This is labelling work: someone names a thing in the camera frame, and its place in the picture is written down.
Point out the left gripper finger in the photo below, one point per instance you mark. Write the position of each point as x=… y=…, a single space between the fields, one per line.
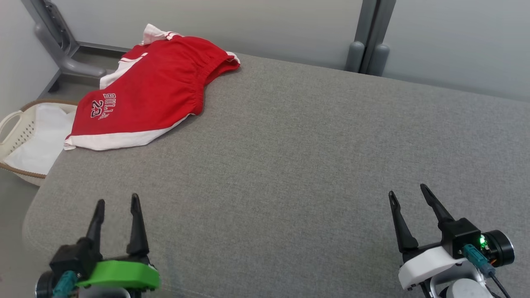
x=96 y=223
x=137 y=236

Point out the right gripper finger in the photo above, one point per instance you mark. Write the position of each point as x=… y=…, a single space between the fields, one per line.
x=403 y=231
x=437 y=209

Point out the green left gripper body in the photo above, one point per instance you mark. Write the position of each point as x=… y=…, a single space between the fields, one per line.
x=120 y=275

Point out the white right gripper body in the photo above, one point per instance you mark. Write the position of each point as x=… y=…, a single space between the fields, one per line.
x=426 y=265

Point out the red basketball shorts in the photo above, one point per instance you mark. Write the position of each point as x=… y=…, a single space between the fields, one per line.
x=145 y=103

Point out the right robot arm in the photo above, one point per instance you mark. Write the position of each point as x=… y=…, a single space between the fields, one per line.
x=468 y=289

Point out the white cloth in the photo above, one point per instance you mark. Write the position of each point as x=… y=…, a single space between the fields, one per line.
x=45 y=140

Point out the cream plastic laundry basket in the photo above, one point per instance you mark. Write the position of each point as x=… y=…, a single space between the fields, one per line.
x=22 y=124

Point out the grey fabric sofa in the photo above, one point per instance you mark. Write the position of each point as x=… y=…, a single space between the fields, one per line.
x=290 y=165

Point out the grey cylindrical partition foot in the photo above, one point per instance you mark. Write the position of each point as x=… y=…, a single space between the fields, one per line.
x=381 y=60
x=355 y=56

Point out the grey metal stand base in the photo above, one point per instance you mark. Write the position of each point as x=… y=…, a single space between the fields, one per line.
x=62 y=45

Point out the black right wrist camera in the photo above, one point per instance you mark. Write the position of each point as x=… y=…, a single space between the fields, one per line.
x=459 y=236

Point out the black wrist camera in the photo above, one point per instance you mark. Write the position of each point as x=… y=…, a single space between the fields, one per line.
x=70 y=258
x=459 y=236

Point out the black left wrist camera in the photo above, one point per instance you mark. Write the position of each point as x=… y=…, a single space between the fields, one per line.
x=70 y=258

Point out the grey metal partition post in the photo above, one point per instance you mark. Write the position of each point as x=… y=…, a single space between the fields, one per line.
x=372 y=25

